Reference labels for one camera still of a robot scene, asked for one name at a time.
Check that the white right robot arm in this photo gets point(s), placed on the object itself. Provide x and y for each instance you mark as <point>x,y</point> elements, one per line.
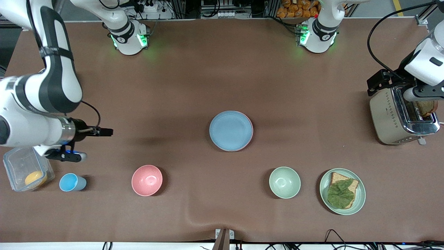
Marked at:
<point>31,93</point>

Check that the green bowl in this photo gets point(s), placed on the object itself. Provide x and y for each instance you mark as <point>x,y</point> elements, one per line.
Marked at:
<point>284,182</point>

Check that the orange round food piece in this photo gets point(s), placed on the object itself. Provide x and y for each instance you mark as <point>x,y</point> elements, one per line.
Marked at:
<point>35,178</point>

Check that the aluminium frame corner bracket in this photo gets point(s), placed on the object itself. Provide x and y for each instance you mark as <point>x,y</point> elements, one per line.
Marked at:
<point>421,20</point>

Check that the blue cup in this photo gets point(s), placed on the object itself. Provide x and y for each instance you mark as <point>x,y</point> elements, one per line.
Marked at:
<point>71,182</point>

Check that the clear plastic container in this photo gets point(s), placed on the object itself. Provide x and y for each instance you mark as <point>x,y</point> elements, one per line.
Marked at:
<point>17,166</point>

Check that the pink bowl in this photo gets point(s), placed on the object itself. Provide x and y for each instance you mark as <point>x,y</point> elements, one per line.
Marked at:
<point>147,180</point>

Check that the green lettuce leaf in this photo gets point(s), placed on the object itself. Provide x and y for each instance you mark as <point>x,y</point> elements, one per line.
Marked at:
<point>340,194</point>

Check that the green plate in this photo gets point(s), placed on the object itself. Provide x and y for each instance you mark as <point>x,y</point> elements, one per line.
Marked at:
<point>360,194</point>

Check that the white power strip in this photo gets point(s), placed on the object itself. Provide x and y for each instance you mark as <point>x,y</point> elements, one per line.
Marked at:
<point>226,15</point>
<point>151,7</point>

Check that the brown toast slice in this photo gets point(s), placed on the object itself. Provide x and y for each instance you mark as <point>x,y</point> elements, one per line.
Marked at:
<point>426,108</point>

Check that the blue plate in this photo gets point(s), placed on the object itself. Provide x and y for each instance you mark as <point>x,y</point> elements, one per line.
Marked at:
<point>231,130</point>

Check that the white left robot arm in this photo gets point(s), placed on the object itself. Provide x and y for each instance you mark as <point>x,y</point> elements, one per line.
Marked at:
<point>319,34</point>

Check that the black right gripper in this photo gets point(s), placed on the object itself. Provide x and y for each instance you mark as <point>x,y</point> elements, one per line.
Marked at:
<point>80,131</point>

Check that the table cover mat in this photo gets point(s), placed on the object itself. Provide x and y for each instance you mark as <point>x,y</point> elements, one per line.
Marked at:
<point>222,80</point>

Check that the bag of orange buns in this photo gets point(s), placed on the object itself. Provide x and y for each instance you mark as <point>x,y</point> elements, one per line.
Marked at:
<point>298,8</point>

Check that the bread slice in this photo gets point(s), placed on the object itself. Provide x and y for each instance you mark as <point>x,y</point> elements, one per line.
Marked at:
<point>338,177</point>

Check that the beige chrome toaster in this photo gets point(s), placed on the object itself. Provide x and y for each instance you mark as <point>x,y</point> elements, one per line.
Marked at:
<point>385,121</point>

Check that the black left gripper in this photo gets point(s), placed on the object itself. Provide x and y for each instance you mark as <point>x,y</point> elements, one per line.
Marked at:
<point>394,80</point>

